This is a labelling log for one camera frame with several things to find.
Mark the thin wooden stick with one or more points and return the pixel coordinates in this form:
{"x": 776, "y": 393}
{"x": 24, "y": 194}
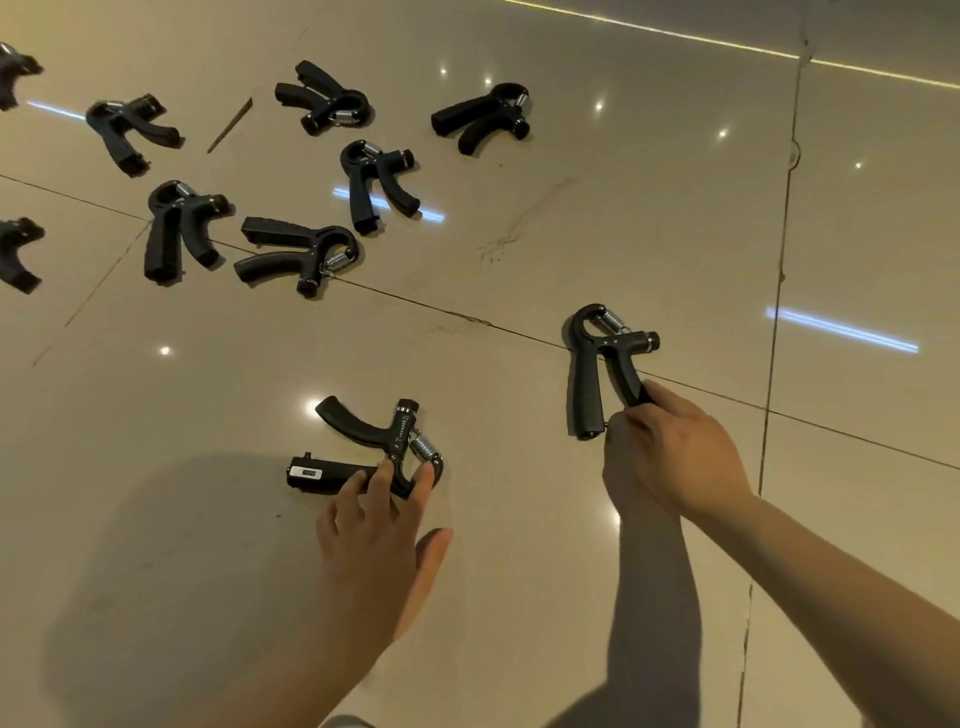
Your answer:
{"x": 229, "y": 126}

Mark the person's left hand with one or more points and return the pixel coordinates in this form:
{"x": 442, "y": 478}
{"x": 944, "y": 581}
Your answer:
{"x": 367, "y": 570}

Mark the person's left forearm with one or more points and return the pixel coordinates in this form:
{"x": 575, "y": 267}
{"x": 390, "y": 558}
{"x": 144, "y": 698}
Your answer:
{"x": 300, "y": 690}

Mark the group of black hand grippers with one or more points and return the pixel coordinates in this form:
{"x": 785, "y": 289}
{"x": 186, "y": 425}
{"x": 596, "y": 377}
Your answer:
{"x": 163, "y": 247}

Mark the person's right forearm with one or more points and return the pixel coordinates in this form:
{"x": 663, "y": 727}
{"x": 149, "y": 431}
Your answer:
{"x": 840, "y": 622}

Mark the black spring hand gripper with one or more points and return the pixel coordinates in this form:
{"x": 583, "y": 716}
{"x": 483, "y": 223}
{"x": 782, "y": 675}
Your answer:
{"x": 349, "y": 426}
{"x": 589, "y": 390}

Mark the person's right hand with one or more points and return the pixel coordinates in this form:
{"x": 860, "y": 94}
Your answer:
{"x": 675, "y": 457}

